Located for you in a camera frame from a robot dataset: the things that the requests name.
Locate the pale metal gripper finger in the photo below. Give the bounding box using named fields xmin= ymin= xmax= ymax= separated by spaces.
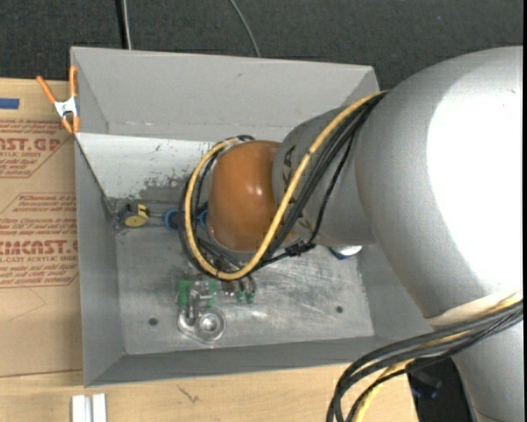
xmin=177 ymin=279 xmax=199 ymax=325
xmin=197 ymin=280 xmax=220 ymax=308

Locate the grey metal bin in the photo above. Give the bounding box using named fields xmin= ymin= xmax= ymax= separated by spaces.
xmin=69 ymin=45 xmax=436 ymax=389

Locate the yellow and black tape measure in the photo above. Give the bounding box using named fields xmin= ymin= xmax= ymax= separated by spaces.
xmin=121 ymin=203 xmax=151 ymax=229

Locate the blue and white round object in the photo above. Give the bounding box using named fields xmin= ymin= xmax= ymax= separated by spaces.
xmin=330 ymin=244 xmax=363 ymax=261

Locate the brown cardboard board red print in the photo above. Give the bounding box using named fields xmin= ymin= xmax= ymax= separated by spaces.
xmin=0 ymin=76 xmax=84 ymax=380

